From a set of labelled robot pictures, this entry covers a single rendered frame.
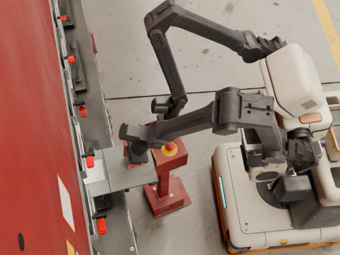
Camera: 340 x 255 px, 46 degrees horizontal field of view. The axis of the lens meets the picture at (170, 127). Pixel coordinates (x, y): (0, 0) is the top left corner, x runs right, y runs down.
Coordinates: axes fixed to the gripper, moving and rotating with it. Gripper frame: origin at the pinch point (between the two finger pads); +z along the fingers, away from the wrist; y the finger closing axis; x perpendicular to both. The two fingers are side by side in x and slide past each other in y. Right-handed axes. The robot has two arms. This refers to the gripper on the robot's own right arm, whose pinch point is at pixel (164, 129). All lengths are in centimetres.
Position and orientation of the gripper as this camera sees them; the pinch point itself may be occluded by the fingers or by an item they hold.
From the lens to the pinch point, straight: 183.7
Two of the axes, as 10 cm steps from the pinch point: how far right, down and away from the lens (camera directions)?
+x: 4.0, 8.0, -4.4
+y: -8.8, 2.0, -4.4
